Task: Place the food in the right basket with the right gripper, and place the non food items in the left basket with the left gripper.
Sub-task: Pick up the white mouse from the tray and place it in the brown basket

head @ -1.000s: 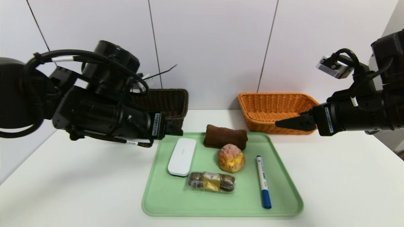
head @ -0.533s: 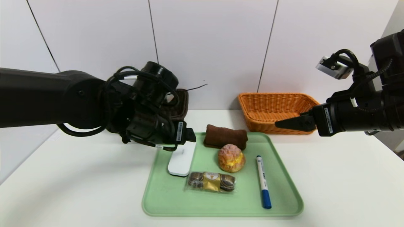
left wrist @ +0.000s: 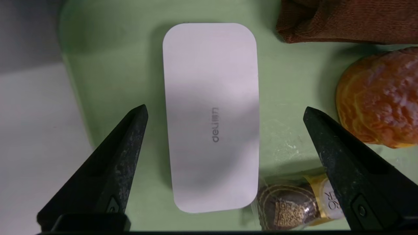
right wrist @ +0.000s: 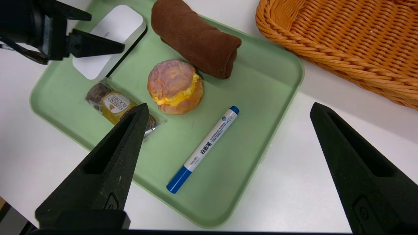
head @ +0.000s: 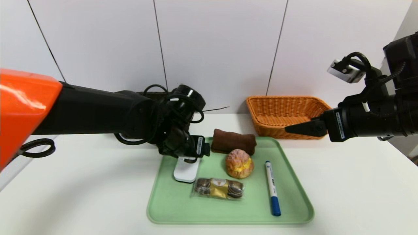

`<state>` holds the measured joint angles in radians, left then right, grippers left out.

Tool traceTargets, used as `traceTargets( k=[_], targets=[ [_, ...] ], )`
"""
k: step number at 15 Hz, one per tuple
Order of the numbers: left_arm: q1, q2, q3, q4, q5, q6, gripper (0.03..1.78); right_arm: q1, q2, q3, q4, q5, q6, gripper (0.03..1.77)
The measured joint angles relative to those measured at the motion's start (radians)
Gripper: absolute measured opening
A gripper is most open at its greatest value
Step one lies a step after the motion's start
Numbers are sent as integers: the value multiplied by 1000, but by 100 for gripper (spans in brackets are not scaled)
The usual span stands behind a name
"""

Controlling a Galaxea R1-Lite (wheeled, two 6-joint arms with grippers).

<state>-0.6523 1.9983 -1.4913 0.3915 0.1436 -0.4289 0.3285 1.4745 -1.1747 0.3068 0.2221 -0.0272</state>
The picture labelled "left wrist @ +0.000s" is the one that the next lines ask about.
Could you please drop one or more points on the brown towel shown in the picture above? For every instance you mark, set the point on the brown towel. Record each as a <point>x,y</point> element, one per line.
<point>343,23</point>

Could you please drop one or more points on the cream puff bread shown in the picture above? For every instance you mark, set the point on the cream puff bread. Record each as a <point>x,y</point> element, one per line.
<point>378,98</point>

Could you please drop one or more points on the white pencil case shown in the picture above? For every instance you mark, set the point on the white pencil case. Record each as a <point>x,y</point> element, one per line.
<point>209,65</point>

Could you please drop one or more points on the light green plastic tray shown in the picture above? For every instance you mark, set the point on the light green plastic tray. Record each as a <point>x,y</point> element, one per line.
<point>114,65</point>

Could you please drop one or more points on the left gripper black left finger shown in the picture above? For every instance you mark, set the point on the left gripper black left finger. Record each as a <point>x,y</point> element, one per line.
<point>111,173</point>

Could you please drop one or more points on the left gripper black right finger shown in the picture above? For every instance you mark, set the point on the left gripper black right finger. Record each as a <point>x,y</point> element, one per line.
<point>352,169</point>

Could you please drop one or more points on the chocolate pack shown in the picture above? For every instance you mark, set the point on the chocolate pack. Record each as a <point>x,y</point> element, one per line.
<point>287,205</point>

